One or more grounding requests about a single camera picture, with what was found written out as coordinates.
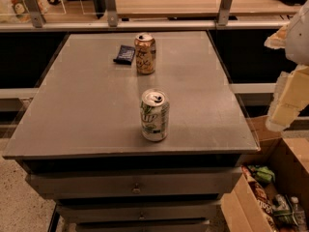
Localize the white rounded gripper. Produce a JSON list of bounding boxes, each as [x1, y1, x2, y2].
[[264, 0, 309, 131]]

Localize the green white 7up can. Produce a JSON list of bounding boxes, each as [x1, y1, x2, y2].
[[140, 89, 170, 142]]

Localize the orange soda can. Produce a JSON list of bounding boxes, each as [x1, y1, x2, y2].
[[134, 32, 156, 74]]

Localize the cardboard box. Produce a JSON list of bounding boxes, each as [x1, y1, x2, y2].
[[221, 116, 309, 232]]

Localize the green snack bag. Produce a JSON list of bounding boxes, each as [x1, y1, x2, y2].
[[248, 165, 275, 184]]

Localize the brown chip bag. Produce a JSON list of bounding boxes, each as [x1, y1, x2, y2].
[[241, 165, 279, 232]]

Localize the plastic water bottle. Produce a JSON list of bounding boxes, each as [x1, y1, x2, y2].
[[291, 196, 308, 232]]

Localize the dark blue snack packet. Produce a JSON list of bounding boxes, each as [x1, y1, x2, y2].
[[114, 45, 135, 65]]

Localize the wooden desk top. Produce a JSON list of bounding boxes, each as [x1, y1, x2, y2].
[[116, 0, 300, 17]]

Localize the top drawer knob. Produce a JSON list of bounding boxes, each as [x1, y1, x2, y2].
[[131, 183, 141, 194]]

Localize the drawer knob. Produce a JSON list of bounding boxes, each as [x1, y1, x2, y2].
[[139, 212, 146, 220], [131, 183, 141, 194]]

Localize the grey drawer cabinet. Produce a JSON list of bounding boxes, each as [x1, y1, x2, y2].
[[4, 31, 258, 232]]

